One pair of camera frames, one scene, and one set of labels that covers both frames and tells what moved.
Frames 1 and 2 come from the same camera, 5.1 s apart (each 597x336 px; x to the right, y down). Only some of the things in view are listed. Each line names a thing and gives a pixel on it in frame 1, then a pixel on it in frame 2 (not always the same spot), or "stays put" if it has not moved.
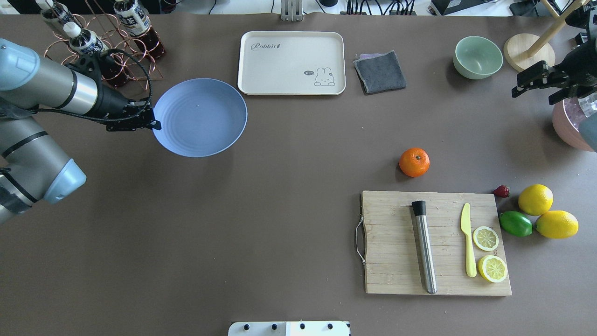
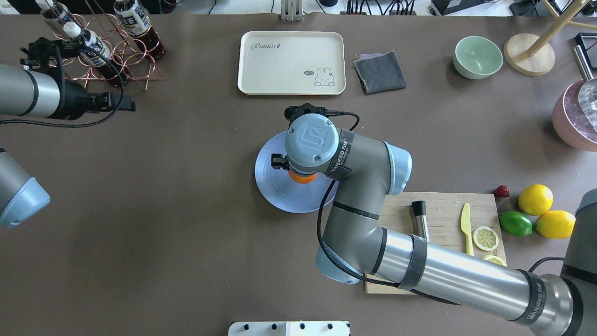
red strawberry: (502, 191) stays put
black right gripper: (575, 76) -> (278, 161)
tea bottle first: (134, 19) stays put
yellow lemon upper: (535, 199) stays put
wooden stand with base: (523, 51) stays put
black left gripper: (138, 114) -> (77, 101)
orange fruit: (414, 162) -> (301, 179)
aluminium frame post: (292, 10) stays put
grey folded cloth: (378, 72) stays put
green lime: (516, 223) stays put
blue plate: (200, 117) -> (276, 185)
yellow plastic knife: (471, 267) stays put
